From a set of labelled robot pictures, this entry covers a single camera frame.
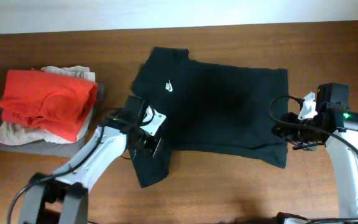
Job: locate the grey folded shirt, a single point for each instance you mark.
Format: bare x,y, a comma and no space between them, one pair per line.
52,149

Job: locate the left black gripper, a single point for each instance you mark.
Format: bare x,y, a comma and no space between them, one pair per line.
153,147

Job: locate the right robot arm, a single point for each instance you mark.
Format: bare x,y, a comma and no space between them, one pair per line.
325,119

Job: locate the black Nike t-shirt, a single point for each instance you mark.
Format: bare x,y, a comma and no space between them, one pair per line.
210,108

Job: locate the beige folded shirt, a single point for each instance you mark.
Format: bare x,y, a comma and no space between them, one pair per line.
14,134

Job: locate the red folded shirt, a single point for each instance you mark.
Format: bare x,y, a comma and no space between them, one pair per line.
56,103

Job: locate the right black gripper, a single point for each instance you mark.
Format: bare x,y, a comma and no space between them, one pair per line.
288,135

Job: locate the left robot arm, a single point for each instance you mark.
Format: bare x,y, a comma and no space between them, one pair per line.
62,197

